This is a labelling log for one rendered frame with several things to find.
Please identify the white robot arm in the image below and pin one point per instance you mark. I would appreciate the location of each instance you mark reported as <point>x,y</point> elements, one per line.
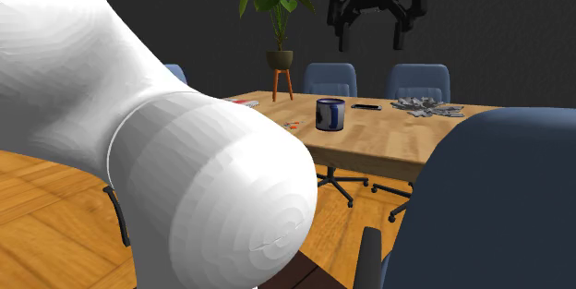
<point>135,144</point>

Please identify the blue office chair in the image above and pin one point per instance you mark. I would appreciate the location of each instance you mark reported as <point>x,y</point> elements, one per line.
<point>177,72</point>
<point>495,207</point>
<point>330,79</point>
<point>418,81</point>

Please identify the black phone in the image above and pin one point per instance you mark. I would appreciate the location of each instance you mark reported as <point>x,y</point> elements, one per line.
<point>366,107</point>

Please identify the grey pile of flat pieces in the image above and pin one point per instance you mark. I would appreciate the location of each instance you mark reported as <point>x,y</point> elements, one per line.
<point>425,107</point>

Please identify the blue mug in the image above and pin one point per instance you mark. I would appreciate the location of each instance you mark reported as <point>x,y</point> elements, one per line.
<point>330,115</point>

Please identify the potted plant on wooden stand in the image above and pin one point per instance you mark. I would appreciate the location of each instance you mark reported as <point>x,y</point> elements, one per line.
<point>279,59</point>

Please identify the wooden table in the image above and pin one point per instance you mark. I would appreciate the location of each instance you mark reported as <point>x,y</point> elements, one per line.
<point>382,137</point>

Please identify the small red and orange bits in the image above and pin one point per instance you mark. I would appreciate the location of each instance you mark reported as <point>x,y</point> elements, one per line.
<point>292,124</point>

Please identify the red and white booklet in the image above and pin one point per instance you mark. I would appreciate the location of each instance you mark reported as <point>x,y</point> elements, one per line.
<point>245,102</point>

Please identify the black curved chair armrest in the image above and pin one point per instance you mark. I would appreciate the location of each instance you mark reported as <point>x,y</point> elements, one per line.
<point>120,218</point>

